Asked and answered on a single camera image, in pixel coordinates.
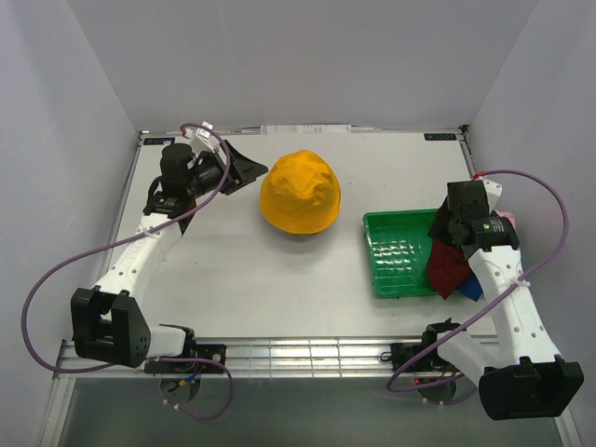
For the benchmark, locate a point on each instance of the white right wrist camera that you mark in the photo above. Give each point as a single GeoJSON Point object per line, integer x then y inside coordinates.
{"type": "Point", "coordinates": [492, 189]}

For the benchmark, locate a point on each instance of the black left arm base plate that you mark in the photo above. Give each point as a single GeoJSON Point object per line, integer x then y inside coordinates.
{"type": "Point", "coordinates": [213, 352]}

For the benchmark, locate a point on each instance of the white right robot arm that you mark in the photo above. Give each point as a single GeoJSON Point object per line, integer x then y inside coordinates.
{"type": "Point", "coordinates": [528, 378]}

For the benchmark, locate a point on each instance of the dark red bucket hat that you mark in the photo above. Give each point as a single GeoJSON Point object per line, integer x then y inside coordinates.
{"type": "Point", "coordinates": [447, 268]}

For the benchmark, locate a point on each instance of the yellow bucket hat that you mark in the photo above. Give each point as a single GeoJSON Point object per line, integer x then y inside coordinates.
{"type": "Point", "coordinates": [301, 194]}

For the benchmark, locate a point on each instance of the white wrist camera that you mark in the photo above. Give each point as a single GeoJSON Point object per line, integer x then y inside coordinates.
{"type": "Point", "coordinates": [200, 138]}
{"type": "Point", "coordinates": [492, 189]}

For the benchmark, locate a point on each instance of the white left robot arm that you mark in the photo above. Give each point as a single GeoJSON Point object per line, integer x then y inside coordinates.
{"type": "Point", "coordinates": [108, 322]}

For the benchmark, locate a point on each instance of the aluminium front rail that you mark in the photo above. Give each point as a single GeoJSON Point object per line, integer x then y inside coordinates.
{"type": "Point", "coordinates": [249, 358]}

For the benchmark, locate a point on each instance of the green plastic tray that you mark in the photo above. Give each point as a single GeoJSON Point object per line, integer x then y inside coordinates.
{"type": "Point", "coordinates": [399, 249]}

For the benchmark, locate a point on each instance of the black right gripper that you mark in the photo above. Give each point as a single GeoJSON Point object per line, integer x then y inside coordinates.
{"type": "Point", "coordinates": [439, 228]}

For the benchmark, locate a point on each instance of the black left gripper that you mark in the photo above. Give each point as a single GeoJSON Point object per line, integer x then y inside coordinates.
{"type": "Point", "coordinates": [242, 170]}

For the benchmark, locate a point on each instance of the blue bucket hat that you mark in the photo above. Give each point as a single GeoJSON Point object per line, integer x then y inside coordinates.
{"type": "Point", "coordinates": [471, 288]}

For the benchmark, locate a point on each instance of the pink bucket hat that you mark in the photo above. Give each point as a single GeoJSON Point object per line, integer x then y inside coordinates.
{"type": "Point", "coordinates": [508, 215]}

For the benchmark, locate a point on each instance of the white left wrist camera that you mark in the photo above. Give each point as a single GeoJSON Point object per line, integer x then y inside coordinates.
{"type": "Point", "coordinates": [200, 138]}

